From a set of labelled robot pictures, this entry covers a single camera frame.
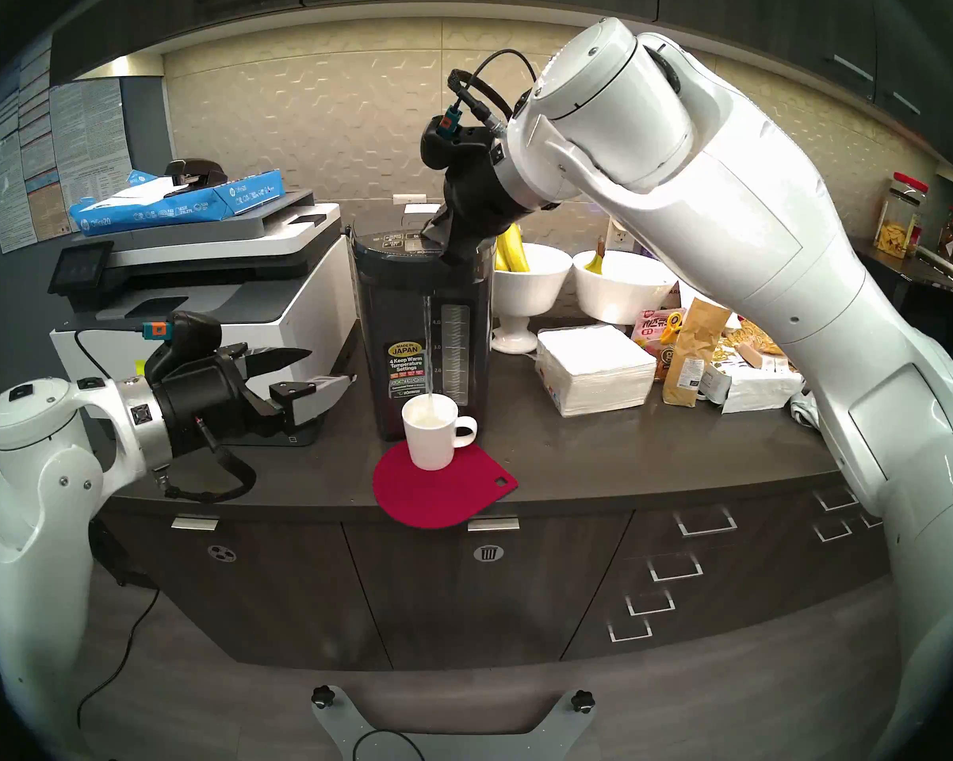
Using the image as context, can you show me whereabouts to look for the white pedestal fruit bowl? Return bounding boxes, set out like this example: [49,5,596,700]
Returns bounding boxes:
[490,243,574,354]

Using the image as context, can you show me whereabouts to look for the silver metal bar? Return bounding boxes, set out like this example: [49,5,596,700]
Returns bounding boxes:
[917,246,953,296]

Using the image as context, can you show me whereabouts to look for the red silicone mat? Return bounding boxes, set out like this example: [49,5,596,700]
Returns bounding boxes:
[373,438,519,530]

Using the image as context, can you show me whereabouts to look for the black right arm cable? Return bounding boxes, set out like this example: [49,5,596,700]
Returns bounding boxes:
[449,48,541,126]

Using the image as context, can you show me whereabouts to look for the blue printer paper ream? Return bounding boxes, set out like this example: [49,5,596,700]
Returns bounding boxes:
[69,169,285,237]

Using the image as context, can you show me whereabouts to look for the yellow banana bunch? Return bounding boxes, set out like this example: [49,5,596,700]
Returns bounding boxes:
[495,222,531,273]

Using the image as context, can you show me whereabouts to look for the dark lower cabinets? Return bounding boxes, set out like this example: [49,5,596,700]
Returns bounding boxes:
[96,419,913,673]

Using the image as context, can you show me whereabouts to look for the black base plate cable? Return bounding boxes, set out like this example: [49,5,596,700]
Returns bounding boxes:
[354,728,426,761]

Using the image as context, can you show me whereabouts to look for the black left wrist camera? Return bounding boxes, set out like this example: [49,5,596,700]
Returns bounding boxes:
[142,309,222,376]

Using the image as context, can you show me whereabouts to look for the white paper napkin stack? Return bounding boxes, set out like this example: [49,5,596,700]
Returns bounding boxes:
[534,323,658,418]

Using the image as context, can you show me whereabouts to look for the large wall notice poster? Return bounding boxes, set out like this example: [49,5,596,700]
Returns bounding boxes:
[0,34,61,254]

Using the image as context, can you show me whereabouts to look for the black left camera cable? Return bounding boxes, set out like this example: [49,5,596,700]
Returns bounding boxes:
[72,323,148,380]

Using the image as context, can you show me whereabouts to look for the brown paper coffee bag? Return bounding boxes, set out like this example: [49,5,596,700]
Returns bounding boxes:
[663,297,733,408]

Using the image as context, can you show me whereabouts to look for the white wide bowl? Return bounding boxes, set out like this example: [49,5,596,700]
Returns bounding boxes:
[572,250,679,326]

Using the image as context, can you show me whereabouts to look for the red pink snack packet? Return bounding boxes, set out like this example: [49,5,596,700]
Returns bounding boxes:
[631,308,687,381]

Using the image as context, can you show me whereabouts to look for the black floor cable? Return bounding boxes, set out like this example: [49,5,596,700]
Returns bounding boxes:
[76,589,160,728]

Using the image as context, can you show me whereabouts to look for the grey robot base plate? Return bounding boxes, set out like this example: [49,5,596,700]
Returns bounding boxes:
[310,684,596,761]

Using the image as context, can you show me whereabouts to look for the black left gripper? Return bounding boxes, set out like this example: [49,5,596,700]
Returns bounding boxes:
[155,346,358,456]

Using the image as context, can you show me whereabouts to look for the white ceramic mug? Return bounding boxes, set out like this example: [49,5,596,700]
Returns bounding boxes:
[401,394,478,472]

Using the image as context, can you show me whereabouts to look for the small wall notice sheet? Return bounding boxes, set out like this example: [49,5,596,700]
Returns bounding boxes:
[48,78,133,233]

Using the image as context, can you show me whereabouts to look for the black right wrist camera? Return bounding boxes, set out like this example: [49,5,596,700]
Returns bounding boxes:
[421,109,499,172]

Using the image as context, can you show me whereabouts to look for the black stapler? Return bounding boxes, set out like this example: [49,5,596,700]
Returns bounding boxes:
[163,159,222,199]

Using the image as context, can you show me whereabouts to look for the white grey office printer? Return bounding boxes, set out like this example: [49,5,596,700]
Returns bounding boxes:
[47,190,360,448]

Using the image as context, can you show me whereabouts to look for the black microwave oven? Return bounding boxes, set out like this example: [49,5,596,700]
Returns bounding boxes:
[853,240,953,348]

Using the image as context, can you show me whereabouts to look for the black electric water dispenser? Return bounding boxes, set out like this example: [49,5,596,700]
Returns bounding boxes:
[346,205,499,442]

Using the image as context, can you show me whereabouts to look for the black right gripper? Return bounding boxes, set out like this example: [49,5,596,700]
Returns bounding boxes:
[423,149,557,266]

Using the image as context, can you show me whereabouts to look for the clear jar red lid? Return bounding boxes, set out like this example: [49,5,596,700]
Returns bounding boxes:
[875,172,929,259]

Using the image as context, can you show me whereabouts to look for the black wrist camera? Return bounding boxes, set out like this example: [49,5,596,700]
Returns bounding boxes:
[142,309,222,376]
[421,109,499,172]

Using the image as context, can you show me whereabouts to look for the white printed packet bag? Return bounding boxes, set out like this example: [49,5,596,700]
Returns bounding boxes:
[698,355,804,415]

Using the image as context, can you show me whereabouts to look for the yellow snack packet pile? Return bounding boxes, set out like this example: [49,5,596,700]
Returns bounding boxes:
[722,317,779,360]

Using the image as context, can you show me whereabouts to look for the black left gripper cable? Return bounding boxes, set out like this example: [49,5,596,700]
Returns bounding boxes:
[153,415,257,504]

